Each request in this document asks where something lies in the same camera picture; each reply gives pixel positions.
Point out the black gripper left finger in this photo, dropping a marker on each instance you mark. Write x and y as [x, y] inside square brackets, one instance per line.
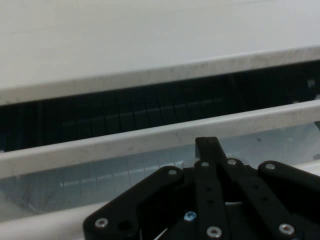
[210, 190]

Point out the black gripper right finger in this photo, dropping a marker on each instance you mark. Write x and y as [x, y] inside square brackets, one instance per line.
[250, 190]

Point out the glass oven door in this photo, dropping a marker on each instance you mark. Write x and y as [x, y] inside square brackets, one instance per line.
[75, 185]

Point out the cream toaster oven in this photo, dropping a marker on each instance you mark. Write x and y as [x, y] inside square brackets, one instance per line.
[150, 37]

